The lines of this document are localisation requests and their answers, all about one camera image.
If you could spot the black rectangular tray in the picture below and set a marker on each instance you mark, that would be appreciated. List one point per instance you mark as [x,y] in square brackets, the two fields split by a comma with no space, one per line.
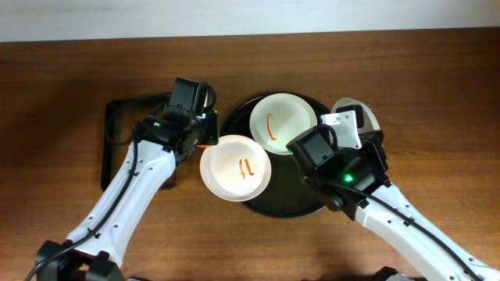
[120,115]

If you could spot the round black tray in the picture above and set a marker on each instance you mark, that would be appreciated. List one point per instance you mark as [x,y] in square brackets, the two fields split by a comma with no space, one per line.
[285,195]

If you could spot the white plate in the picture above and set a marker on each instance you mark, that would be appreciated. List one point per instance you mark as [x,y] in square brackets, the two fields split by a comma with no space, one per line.
[279,118]
[236,169]

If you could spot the grey-white plate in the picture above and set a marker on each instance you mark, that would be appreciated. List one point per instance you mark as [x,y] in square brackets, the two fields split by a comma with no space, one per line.
[366,121]

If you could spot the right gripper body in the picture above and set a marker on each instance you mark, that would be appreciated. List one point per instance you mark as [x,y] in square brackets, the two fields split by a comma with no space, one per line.
[376,144]

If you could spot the orange green sponge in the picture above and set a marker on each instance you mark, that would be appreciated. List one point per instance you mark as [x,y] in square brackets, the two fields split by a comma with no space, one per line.
[209,129]

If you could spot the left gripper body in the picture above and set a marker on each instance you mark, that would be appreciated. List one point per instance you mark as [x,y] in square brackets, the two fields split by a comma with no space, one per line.
[212,127]

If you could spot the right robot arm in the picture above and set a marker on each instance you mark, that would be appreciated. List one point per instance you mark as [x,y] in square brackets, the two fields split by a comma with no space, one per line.
[391,216]

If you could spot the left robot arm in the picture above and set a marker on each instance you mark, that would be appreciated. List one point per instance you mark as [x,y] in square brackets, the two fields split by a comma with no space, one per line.
[96,248]

